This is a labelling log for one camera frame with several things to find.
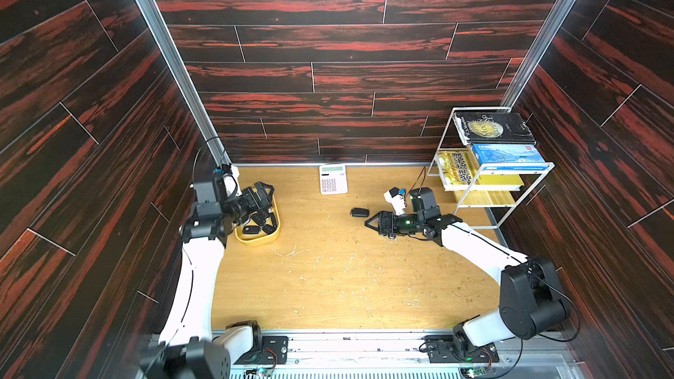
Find black car key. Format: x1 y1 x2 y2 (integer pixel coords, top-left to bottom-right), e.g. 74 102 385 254
242 226 261 235
262 224 277 235

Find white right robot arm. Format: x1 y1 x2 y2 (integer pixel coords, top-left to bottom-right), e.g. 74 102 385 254
364 187 573 358

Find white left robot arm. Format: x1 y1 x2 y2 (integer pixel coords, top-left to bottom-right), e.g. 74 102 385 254
139 178 277 378

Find yellow plastic storage box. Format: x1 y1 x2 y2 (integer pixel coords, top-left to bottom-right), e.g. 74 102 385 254
233 198 282 247

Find large black smart key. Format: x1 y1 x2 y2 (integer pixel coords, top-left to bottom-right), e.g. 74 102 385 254
350 207 370 219

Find yellow book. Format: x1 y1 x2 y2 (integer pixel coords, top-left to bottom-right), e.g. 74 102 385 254
435 150 524 192

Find white calculator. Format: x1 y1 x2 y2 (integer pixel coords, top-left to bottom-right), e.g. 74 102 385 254
319 164 349 195

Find white metal shelf rack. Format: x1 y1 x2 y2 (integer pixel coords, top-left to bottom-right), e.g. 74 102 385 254
427 106 555 230

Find black book gold emblem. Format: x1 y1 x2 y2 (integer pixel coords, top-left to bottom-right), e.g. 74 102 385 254
454 112 536 146

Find blue book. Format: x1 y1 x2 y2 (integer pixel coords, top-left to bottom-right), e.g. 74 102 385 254
470 144 549 172

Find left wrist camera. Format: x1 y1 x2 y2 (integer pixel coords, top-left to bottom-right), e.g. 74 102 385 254
212 164 242 200

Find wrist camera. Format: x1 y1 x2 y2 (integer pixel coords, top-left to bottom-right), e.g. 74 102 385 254
212 164 242 200
384 187 407 216

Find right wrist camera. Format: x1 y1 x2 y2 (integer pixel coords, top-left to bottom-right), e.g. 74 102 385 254
384 187 407 216

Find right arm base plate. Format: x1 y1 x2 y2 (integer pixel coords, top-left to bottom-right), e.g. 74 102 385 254
419 334 500 364

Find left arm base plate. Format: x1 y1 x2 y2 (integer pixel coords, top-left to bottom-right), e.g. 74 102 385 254
235 335 289 366

